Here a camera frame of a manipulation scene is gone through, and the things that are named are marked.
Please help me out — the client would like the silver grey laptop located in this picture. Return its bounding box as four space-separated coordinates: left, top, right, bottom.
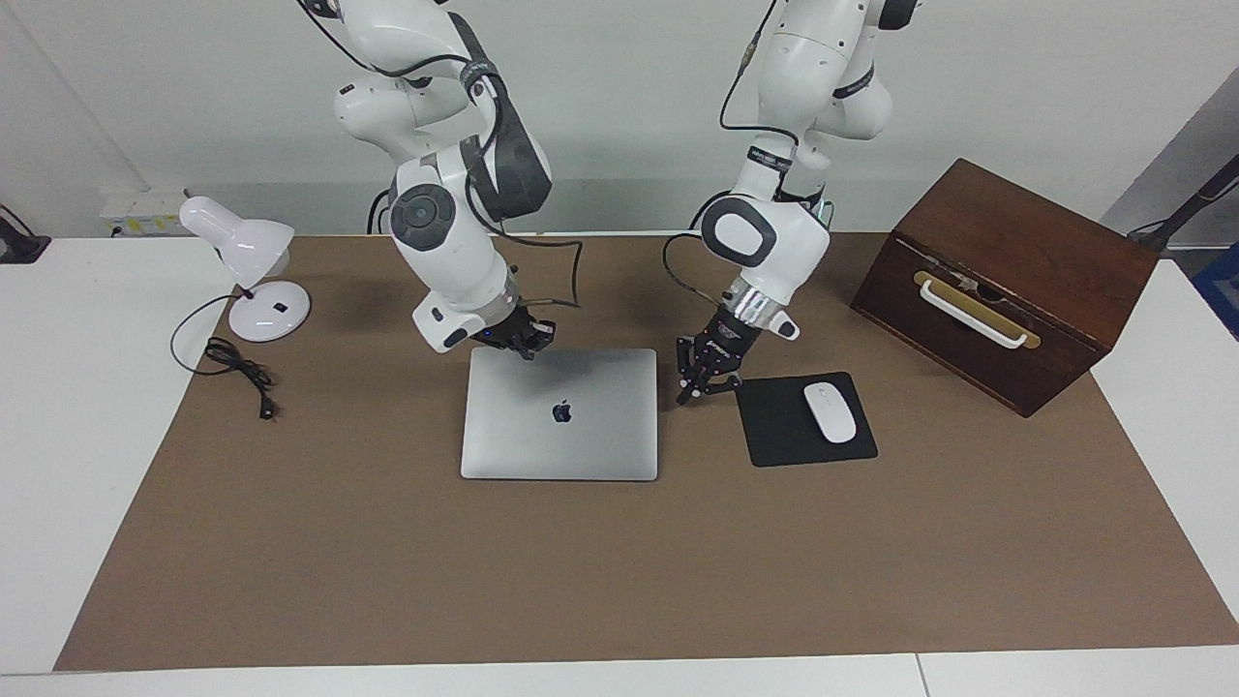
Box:
460 347 660 483

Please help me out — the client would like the black mouse pad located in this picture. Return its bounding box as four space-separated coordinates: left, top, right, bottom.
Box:
734 372 879 469

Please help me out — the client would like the white computer mouse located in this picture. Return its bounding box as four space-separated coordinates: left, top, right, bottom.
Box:
803 382 859 444

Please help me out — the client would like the brown table mat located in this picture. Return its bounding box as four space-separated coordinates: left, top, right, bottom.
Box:
53 232 1239 672

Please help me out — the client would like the white desk lamp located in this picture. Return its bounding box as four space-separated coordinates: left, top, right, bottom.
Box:
179 197 313 343

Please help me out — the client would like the dark brown wooden box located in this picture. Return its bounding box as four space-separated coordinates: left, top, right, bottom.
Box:
850 158 1161 418

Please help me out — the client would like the white power strip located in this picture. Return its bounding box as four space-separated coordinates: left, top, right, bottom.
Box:
100 189 190 238

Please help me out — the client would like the black stand pole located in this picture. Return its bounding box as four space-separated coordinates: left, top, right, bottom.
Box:
1128 155 1239 255

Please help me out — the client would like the blue object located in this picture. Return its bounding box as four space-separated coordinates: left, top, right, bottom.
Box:
1193 242 1239 340

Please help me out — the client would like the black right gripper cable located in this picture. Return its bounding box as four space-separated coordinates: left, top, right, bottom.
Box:
295 0 585 313

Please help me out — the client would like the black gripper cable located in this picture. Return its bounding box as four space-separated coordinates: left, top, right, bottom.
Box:
663 0 780 303
295 0 585 313

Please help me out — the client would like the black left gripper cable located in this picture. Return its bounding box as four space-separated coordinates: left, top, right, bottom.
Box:
663 0 780 303

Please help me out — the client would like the white box handle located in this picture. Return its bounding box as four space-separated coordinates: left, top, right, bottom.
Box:
920 279 1029 349

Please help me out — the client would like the black lamp power cable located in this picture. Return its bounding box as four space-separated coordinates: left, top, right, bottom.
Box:
170 293 279 421

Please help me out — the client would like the brass handle plate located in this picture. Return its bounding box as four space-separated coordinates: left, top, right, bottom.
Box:
913 270 1043 350

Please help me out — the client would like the black clamp mount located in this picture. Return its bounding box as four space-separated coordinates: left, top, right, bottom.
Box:
0 205 51 264

